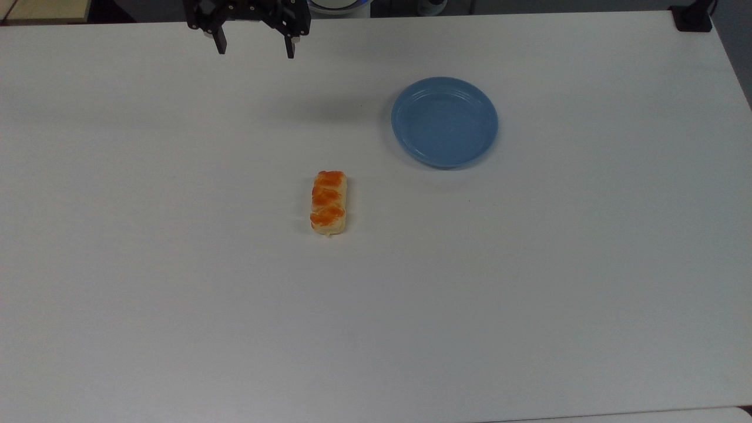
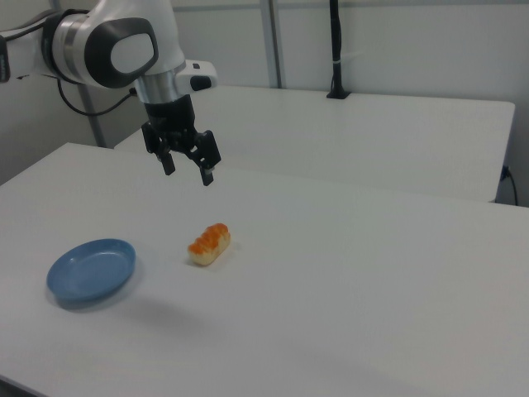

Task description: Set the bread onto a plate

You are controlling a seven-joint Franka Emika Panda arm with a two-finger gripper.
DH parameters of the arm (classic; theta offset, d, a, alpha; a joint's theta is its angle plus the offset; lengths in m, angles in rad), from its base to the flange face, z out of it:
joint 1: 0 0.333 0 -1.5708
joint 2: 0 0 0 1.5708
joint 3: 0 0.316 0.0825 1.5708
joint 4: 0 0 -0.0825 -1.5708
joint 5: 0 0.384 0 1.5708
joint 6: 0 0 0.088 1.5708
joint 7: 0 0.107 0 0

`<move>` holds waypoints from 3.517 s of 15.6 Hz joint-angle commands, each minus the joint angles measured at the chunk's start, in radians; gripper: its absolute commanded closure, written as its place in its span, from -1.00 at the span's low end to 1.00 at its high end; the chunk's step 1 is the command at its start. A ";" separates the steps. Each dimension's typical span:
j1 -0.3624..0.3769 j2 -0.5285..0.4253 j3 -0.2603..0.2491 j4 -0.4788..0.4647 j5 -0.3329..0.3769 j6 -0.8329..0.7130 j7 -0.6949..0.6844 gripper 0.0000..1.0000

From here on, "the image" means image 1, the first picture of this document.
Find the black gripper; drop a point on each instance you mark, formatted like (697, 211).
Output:
(247, 9)

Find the wooden board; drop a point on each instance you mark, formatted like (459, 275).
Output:
(44, 9)

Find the white blue round base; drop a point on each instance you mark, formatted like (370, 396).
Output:
(339, 5)

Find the black stand table clamp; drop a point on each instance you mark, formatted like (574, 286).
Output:
(692, 16)

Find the orange glazed bread loaf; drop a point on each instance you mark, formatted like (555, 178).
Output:
(329, 203)

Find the blue round plate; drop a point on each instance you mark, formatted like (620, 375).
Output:
(445, 122)

